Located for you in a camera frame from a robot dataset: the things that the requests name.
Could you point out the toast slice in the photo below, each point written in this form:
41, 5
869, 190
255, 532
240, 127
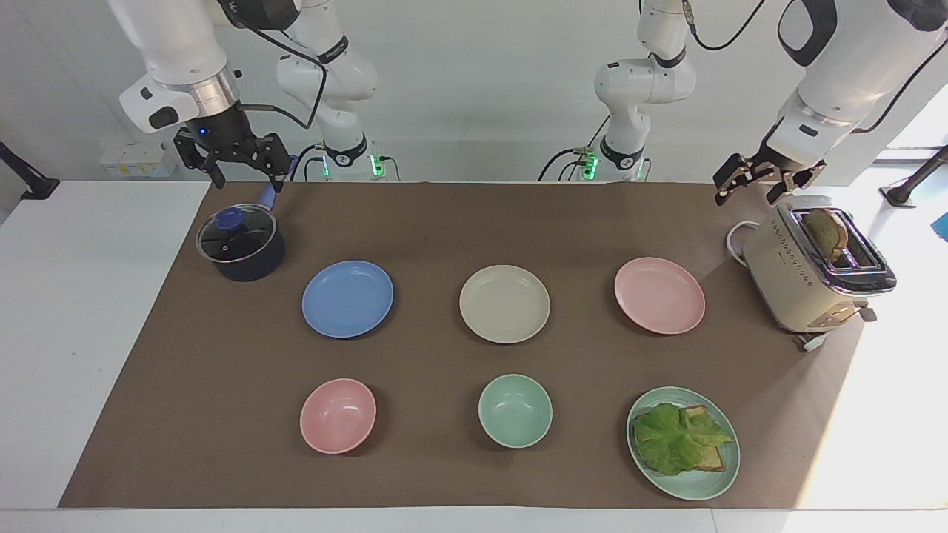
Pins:
712, 460

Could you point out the cream toaster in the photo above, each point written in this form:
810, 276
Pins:
792, 285

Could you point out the green plate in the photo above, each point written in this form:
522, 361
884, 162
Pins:
703, 485

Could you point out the beige plate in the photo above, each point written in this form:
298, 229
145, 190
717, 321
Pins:
504, 304

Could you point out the blue object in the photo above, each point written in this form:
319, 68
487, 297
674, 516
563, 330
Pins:
942, 226

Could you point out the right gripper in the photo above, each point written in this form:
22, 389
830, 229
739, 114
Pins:
221, 132

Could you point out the glass lid with blue knob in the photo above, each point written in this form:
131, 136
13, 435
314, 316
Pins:
235, 231

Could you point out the black stand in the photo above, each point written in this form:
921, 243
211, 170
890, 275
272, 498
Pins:
33, 185
907, 189

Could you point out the green bowl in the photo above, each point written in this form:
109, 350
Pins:
515, 411

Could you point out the bread slice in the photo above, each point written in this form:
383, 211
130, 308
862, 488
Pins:
826, 231

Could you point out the blue plate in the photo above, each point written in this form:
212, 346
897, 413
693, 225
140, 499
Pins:
347, 299

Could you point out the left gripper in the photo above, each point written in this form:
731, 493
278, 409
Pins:
774, 164

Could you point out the pink bowl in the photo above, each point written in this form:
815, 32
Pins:
338, 415

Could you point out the dark blue pot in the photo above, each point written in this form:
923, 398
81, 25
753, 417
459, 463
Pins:
255, 263

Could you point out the green lettuce leaf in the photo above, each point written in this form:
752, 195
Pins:
674, 440

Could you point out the pink plate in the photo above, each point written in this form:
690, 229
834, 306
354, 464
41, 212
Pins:
659, 295

